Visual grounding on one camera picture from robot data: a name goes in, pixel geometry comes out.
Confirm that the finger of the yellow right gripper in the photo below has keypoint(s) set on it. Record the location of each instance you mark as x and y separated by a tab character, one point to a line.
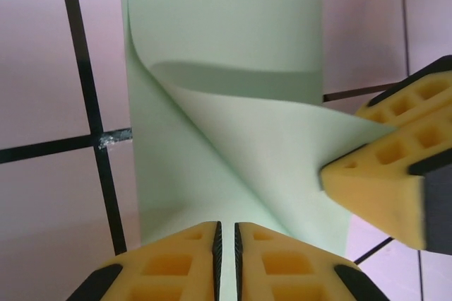
416	103
374	198

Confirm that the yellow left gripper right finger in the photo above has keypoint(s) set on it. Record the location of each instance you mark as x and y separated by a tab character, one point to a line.
293	272

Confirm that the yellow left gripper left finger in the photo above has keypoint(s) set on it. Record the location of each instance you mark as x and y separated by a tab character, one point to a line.
159	272

